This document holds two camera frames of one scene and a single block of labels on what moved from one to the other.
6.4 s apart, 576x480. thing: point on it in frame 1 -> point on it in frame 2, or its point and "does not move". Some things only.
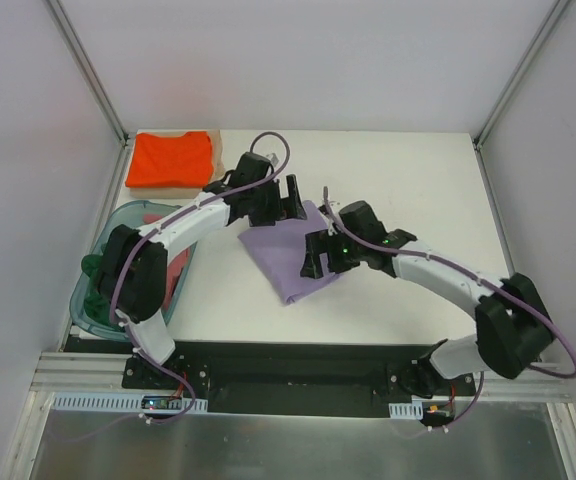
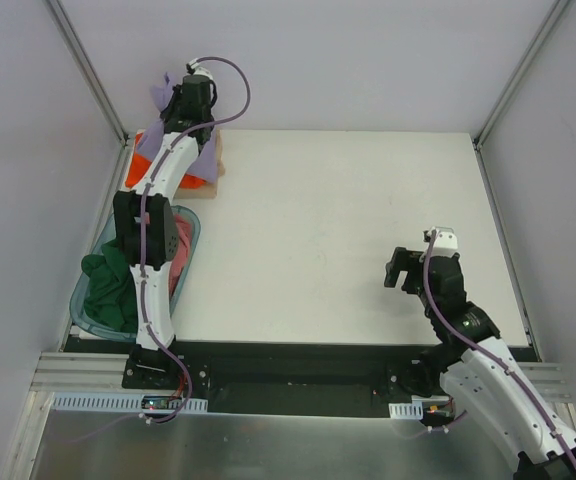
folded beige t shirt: [182, 192] does not move
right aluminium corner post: [549, 21] does not move
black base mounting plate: [283, 377] does not move
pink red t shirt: [177, 259] does not move
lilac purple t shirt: [279, 252] -> [204, 164]
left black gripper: [278, 203] -> [195, 100]
